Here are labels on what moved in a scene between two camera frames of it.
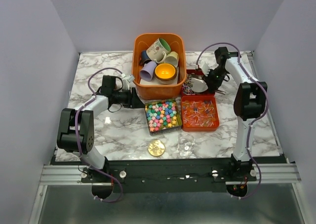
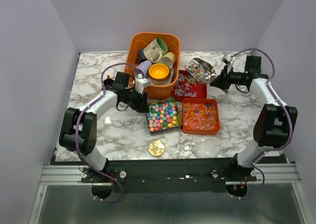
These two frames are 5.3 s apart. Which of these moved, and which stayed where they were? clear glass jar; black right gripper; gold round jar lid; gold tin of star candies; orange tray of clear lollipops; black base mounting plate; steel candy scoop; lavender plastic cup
Moved: black right gripper; steel candy scoop; lavender plastic cup
Stayed: orange tray of clear lollipops; clear glass jar; gold tin of star candies; black base mounting plate; gold round jar lid
